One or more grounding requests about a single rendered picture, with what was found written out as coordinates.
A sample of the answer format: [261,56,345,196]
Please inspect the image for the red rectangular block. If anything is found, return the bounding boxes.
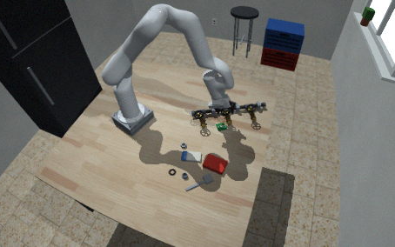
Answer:
[203,154,228,175]

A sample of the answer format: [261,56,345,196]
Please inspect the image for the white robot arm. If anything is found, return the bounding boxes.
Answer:
[102,4,234,124]

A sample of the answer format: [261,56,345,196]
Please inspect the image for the dark grey pipe with tee junction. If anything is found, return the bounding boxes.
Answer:
[191,101,266,128]

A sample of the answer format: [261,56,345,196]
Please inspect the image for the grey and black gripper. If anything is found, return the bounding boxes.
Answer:
[214,92,236,114]

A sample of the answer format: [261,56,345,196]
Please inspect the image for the green tag with gold chain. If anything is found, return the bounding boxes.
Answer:
[216,122,227,131]

